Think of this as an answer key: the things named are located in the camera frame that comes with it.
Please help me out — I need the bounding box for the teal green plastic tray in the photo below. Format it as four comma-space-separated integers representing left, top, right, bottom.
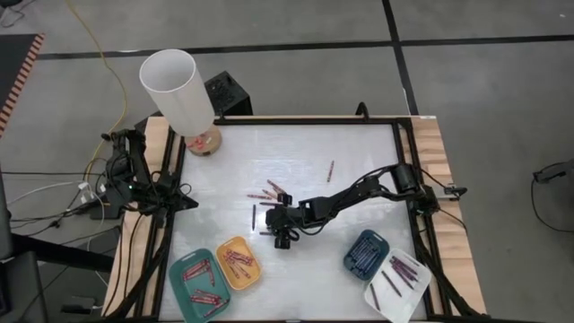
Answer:
168, 247, 232, 323

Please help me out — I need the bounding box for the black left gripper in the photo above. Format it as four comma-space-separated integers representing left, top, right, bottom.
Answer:
152, 170, 199, 213

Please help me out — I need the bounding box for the black power adapter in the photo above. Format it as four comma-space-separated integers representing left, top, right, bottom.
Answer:
87, 204, 125, 221

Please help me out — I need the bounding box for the dark blue plastic tray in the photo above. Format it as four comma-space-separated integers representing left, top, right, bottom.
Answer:
343, 229, 390, 283

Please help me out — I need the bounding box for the yellow plastic tray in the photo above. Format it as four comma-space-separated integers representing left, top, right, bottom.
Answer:
215, 236, 263, 292

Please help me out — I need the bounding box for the thin black cable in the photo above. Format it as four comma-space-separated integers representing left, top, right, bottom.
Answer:
0, 170, 107, 177

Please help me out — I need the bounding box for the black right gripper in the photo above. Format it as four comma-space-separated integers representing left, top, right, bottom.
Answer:
265, 192, 313, 250

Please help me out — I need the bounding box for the black mat striped edge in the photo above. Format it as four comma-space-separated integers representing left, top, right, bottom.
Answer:
0, 32, 46, 138

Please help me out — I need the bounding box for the yellow cable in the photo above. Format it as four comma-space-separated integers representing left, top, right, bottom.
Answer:
64, 0, 129, 135

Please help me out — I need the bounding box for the white shade table lamp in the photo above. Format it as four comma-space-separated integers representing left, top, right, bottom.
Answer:
139, 48, 223, 157

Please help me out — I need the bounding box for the black perforated box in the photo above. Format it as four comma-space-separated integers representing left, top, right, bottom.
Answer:
204, 70, 255, 118

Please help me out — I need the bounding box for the white plastic tray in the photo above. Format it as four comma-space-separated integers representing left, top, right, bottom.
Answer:
362, 248, 433, 323

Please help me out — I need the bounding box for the white cable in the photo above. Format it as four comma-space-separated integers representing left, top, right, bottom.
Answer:
6, 180, 107, 205

